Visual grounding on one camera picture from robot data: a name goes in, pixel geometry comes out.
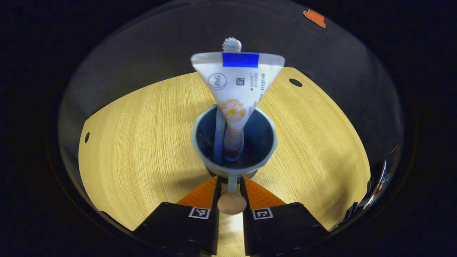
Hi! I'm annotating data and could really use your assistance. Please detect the pale blue toothbrush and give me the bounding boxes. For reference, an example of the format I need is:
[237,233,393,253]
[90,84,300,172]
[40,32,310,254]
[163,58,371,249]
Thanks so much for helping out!
[213,37,242,165]

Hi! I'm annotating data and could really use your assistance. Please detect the black backdrop cloth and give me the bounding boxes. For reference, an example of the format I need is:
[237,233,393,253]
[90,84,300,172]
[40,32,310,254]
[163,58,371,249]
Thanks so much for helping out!
[57,0,404,179]

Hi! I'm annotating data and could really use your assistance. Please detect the light blue cup wooden handle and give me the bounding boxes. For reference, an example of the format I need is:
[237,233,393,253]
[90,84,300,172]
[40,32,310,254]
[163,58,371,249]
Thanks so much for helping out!
[191,104,278,215]

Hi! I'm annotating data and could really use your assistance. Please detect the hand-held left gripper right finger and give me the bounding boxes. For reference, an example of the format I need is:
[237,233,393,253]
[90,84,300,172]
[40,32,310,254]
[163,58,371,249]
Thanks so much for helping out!
[240,176,331,257]

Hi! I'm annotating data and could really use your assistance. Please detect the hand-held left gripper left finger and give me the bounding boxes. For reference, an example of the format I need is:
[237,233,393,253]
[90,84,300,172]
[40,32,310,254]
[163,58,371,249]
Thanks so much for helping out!
[134,176,222,256]

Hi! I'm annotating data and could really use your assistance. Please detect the wooden desktop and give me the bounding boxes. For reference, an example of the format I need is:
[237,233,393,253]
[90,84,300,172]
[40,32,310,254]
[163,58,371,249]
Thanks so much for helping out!
[78,67,371,257]

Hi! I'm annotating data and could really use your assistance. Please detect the white toothpaste tube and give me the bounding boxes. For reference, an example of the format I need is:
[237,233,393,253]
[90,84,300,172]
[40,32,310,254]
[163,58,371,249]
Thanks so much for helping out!
[190,52,286,162]

